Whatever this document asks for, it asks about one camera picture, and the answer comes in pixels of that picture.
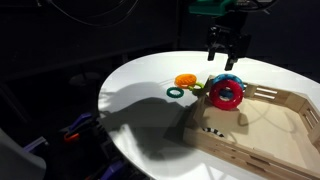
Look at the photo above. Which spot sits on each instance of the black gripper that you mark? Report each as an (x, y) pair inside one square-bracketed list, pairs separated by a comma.
[(227, 40)]

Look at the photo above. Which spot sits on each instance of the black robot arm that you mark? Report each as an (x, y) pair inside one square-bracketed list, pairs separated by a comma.
[(237, 15)]

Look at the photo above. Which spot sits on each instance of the wooden slatted tray box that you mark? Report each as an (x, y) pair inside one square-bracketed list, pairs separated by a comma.
[(274, 133)]

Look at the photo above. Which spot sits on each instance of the black white striped object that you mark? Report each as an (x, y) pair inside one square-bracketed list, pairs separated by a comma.
[(214, 131)]

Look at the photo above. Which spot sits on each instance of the purple orange clamp tool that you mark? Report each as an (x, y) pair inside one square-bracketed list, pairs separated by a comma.
[(69, 134)]

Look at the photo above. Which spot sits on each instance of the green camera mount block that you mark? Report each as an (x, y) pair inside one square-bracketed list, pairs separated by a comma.
[(211, 7)]

